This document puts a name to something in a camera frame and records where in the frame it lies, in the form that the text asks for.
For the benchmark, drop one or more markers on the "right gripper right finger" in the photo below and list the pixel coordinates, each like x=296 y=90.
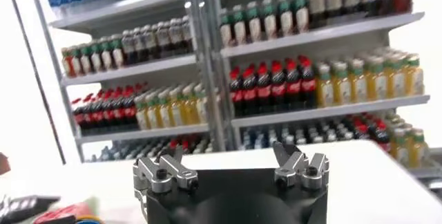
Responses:
x=300 y=171

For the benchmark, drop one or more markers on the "yellow drink bottle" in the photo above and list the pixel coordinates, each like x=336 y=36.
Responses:
x=142 y=114
x=165 y=110
x=395 y=78
x=202 y=104
x=376 y=80
x=190 y=105
x=341 y=85
x=177 y=108
x=358 y=83
x=153 y=112
x=414 y=76
x=324 y=87
x=400 y=146
x=419 y=148

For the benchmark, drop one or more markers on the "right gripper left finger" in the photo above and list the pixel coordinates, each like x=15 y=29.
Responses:
x=162 y=175

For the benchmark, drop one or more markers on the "brown cardboard box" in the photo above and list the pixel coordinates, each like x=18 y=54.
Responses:
x=4 y=163

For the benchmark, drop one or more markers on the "grey metal shelf unit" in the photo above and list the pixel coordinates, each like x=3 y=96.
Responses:
x=328 y=111
x=138 y=70

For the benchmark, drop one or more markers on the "red cap cola bottle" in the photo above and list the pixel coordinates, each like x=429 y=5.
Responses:
x=278 y=88
x=130 y=109
x=381 y=132
x=264 y=90
x=250 y=92
x=237 y=94
x=293 y=85
x=109 y=112
x=89 y=114
x=99 y=113
x=362 y=129
x=307 y=83
x=119 y=110
x=78 y=116

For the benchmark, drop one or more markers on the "black slanted frame post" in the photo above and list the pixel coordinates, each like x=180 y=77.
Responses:
x=33 y=70

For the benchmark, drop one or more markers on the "green polo shirt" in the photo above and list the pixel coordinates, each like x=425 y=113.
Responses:
x=65 y=213

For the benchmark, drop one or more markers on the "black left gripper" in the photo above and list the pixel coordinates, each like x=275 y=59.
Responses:
x=24 y=208

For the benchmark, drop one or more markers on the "white cap beige label bottle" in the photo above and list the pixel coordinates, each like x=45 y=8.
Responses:
x=316 y=6
x=333 y=2

